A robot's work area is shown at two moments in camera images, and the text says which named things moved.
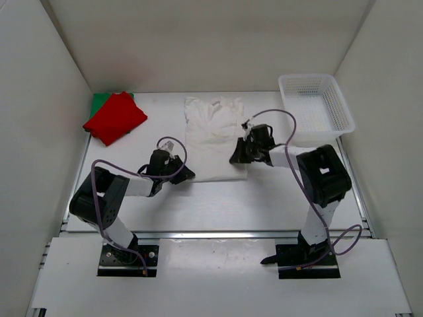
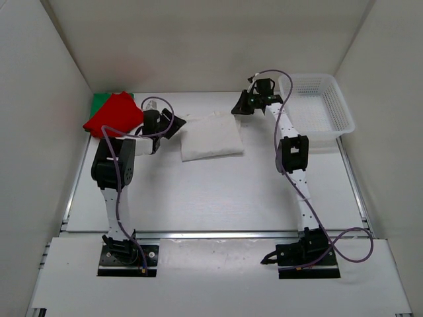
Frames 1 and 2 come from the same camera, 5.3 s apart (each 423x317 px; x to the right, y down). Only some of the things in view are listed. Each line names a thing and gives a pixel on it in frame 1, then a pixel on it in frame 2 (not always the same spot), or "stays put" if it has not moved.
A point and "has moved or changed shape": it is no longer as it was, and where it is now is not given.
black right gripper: x=238 y=156 -> x=241 y=108
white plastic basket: x=318 y=107 stays put
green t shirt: x=97 y=101 stays put
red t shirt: x=119 y=114 stays put
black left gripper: x=186 y=174 -> x=177 y=124
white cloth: x=211 y=128 has moved or changed shape
